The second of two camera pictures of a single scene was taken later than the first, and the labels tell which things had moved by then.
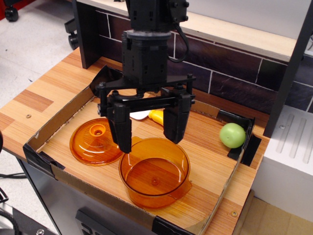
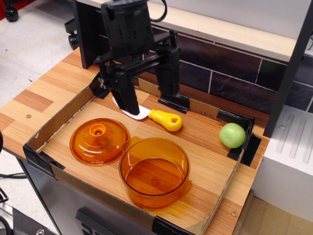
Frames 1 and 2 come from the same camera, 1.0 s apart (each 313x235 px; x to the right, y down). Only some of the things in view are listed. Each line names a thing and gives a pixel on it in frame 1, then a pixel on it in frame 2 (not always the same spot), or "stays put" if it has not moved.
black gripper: x=145 y=84 -> x=128 y=32
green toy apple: x=232 y=135 stays put
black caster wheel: x=11 y=14 stays put
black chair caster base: x=73 y=39 stays put
